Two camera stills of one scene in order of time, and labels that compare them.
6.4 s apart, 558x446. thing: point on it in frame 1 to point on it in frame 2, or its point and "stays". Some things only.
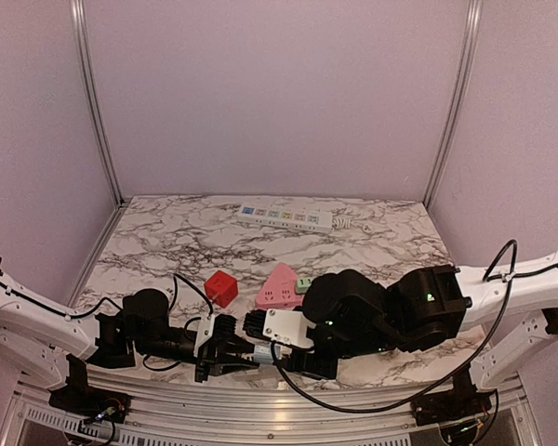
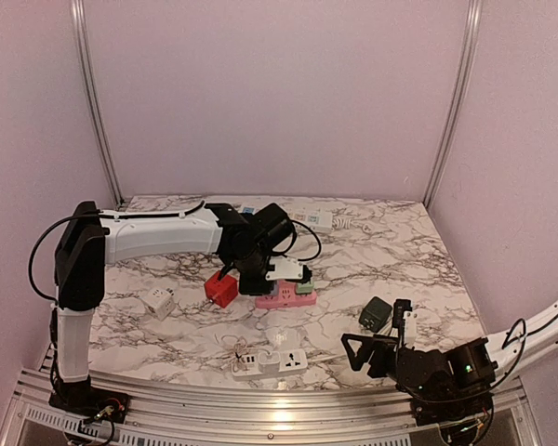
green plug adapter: [303, 284] stays
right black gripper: [298, 362] to [384, 345]
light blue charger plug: [262, 354] to [275, 290]
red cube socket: [221, 288] stays
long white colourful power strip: [297, 218] stays
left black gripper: [223, 364] to [246, 287]
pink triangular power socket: [280, 290] stays
